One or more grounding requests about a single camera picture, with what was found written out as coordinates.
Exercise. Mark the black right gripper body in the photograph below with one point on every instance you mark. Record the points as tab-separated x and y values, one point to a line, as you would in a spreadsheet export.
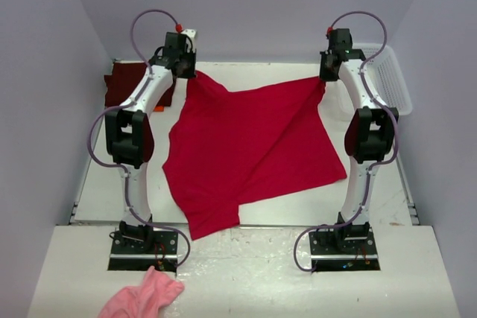
327	74

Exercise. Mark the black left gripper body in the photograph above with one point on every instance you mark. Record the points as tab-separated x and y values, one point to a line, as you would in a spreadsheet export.
188	59

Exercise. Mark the red t-shirt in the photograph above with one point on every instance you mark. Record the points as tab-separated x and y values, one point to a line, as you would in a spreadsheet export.
233	148

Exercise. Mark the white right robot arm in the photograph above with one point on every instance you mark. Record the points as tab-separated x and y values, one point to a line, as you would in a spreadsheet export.
367	141

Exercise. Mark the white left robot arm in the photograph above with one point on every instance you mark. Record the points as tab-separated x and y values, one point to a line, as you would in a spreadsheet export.
129	137

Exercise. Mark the white plastic basket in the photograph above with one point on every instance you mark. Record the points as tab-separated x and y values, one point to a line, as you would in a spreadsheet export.
386	76

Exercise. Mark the dark maroon folded t-shirt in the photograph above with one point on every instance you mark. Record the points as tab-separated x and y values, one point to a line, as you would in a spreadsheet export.
122	81

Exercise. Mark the pink cloth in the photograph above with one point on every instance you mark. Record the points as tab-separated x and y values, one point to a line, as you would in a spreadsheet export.
156	291

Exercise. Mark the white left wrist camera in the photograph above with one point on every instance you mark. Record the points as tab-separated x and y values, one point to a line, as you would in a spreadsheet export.
190	35

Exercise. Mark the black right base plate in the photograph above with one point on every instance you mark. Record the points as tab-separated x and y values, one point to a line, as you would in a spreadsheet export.
352	248

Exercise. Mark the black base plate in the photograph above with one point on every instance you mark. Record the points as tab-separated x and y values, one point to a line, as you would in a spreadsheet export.
137	248
352	248

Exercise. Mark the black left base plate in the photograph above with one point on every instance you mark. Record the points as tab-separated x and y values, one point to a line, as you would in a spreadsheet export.
137	248

